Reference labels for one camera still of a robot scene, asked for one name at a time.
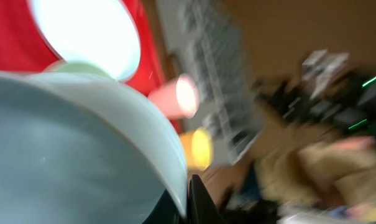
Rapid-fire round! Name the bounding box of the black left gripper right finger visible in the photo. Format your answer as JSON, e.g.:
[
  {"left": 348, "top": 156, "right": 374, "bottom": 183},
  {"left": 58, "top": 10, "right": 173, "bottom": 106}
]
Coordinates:
[{"left": 188, "top": 174, "right": 226, "bottom": 224}]

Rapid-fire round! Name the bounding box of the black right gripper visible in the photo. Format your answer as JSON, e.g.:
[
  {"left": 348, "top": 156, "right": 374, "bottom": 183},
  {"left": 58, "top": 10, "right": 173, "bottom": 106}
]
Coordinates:
[{"left": 252, "top": 74, "right": 376, "bottom": 134}]

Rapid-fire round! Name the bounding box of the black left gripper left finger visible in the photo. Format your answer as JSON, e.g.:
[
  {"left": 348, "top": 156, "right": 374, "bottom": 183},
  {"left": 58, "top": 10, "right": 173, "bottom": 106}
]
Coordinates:
[{"left": 143, "top": 190, "right": 186, "bottom": 224}]

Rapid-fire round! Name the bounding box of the light blue bowl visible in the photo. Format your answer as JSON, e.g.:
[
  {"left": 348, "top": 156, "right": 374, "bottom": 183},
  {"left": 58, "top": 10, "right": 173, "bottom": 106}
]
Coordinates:
[{"left": 0, "top": 77, "right": 187, "bottom": 223}]

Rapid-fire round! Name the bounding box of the mint green bowl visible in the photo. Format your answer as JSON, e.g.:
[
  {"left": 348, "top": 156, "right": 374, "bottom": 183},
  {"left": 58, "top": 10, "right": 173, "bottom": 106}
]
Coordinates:
[{"left": 43, "top": 61, "right": 114, "bottom": 80}]

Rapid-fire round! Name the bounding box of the grey dishwasher rack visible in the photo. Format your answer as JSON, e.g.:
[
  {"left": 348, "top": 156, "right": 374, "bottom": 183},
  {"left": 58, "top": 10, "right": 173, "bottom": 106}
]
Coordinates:
[{"left": 156, "top": 0, "right": 262, "bottom": 166}]

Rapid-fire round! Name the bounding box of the yellow plastic cup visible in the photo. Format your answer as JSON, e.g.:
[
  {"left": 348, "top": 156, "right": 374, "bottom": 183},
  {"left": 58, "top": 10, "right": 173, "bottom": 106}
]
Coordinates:
[{"left": 179, "top": 127, "right": 213, "bottom": 170}]

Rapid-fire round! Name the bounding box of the pink plastic cup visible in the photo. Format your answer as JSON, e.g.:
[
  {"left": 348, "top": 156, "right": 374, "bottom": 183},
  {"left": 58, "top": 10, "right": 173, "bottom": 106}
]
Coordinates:
[{"left": 148, "top": 73, "right": 199, "bottom": 119}]

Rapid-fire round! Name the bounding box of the light blue plate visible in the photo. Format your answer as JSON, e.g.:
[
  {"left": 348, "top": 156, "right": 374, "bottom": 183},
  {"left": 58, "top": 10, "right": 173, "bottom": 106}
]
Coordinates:
[{"left": 27, "top": 0, "right": 141, "bottom": 82}]

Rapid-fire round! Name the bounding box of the red plastic tray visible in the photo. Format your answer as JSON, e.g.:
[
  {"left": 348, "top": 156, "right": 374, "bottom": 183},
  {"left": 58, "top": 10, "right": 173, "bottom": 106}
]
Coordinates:
[{"left": 0, "top": 0, "right": 184, "bottom": 134}]

